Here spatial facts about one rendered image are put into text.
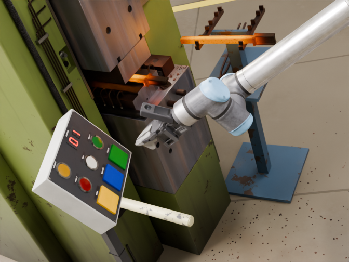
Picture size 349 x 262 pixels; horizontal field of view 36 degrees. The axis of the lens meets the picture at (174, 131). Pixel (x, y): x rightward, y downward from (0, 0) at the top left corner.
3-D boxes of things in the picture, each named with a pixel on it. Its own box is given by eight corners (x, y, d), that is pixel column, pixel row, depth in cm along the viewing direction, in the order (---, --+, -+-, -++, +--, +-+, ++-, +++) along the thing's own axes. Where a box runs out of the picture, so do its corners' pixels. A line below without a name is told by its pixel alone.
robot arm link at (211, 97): (232, 106, 166) (210, 87, 162) (203, 126, 173) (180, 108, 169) (232, 87, 173) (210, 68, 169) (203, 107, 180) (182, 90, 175)
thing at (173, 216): (196, 220, 215) (192, 212, 212) (190, 231, 212) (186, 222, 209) (110, 197, 239) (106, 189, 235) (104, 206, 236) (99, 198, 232)
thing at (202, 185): (231, 200, 297) (212, 139, 268) (199, 256, 276) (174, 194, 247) (149, 181, 327) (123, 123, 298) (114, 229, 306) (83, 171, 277)
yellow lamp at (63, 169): (74, 170, 171) (69, 161, 169) (65, 181, 169) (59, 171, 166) (67, 169, 173) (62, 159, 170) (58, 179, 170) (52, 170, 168)
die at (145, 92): (161, 84, 236) (156, 68, 230) (137, 114, 224) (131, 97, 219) (89, 75, 258) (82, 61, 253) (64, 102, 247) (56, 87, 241)
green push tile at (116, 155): (128, 154, 196) (112, 143, 192) (125, 169, 191) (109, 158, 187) (125, 157, 197) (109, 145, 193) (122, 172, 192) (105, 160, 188)
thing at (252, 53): (283, 50, 270) (282, 47, 268) (258, 102, 245) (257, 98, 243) (227, 50, 284) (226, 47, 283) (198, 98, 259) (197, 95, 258)
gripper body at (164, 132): (166, 149, 182) (192, 131, 176) (147, 134, 178) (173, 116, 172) (169, 134, 188) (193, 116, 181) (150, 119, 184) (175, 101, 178)
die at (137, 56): (151, 55, 226) (144, 35, 220) (125, 84, 215) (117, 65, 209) (77, 48, 249) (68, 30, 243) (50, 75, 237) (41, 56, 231)
